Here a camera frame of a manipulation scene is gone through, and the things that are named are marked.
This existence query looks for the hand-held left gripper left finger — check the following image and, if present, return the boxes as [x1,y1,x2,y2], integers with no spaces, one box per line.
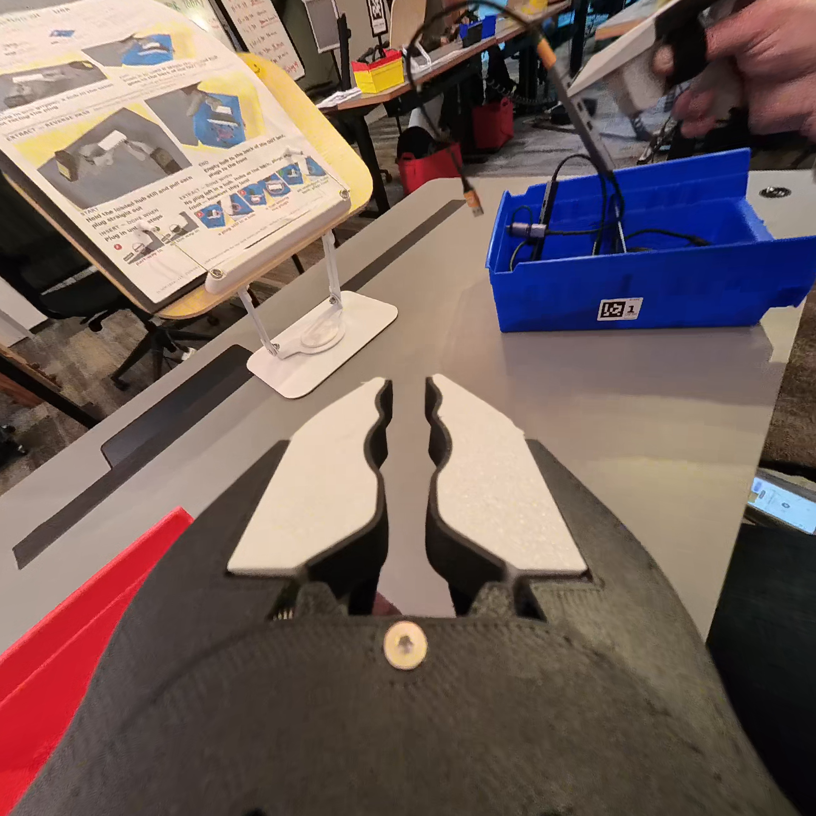
[226,376,395,616]

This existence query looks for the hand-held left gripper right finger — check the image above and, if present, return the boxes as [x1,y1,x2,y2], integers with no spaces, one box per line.
[424,373,589,616]

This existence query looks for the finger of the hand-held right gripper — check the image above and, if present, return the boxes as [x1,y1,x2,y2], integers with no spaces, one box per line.
[566,0,702,117]

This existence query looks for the grey usb hub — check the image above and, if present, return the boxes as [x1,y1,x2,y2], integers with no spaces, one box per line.
[535,181,562,259]
[548,60,619,176]

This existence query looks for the thin black cable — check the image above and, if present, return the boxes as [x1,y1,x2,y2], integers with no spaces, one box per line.
[507,153,638,272]

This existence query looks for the black usb-c cable orange plug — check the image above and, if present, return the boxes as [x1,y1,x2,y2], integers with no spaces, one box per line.
[405,0,562,221]

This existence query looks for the blue plastic bin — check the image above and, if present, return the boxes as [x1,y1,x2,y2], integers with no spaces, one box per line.
[484,148,816,334]

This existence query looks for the red plastic bin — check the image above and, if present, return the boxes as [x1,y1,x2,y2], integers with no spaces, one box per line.
[0,507,195,810]

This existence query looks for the person's right hand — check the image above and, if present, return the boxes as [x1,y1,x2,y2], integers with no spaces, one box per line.
[653,0,816,140]

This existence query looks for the red fabric bag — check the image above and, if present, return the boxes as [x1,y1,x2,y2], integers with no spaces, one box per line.
[472,96,516,153]
[397,142,463,195]

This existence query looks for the white document stand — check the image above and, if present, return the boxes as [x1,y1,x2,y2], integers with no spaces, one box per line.
[0,0,399,400]

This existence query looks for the red and yellow bin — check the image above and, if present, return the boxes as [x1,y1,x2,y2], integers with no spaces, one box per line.
[352,50,405,95]

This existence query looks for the smartphone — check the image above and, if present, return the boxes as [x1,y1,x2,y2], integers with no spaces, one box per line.
[746,472,816,536]

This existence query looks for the framed sign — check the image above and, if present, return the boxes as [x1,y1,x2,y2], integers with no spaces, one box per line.
[303,0,342,53]

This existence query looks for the small whiteboard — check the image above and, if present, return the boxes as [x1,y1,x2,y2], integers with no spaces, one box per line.
[220,0,306,80]

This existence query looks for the printed instruction sheet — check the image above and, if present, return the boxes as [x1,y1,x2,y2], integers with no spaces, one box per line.
[0,0,348,300]

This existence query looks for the black cable grey plug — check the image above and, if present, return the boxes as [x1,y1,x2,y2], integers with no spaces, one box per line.
[507,220,711,252]

